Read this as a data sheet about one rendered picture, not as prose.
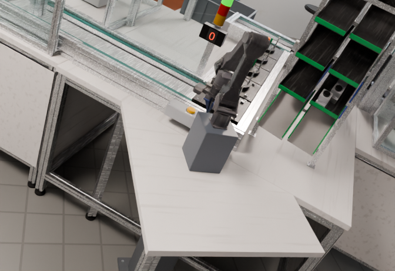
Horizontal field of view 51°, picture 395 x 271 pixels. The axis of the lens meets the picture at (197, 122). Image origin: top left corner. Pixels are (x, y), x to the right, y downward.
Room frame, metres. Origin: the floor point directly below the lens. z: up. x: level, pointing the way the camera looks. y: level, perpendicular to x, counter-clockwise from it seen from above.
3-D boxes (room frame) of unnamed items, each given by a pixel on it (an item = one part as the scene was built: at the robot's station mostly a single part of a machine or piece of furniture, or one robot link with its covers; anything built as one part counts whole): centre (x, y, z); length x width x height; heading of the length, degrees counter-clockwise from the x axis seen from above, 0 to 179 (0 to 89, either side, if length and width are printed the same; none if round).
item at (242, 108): (1.78, -0.07, 0.96); 0.24 x 0.24 x 0.02; 81
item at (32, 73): (2.39, 0.92, 0.43); 1.39 x 0.63 x 0.86; 171
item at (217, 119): (1.41, -0.08, 1.09); 0.07 x 0.07 x 0.06; 28
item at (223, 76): (1.57, -0.02, 1.18); 0.09 x 0.06 x 0.07; 18
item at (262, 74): (2.27, -0.14, 1.01); 0.24 x 0.24 x 0.13; 82
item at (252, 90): (2.03, -0.11, 1.01); 0.24 x 0.24 x 0.13; 82
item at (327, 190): (2.22, -0.13, 0.85); 1.50 x 1.41 x 0.03; 81
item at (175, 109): (1.58, 0.05, 0.93); 0.21 x 0.07 x 0.06; 81
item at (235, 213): (1.43, -0.12, 0.84); 0.90 x 0.70 x 0.03; 28
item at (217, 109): (1.41, -0.07, 1.15); 0.09 x 0.07 x 0.06; 108
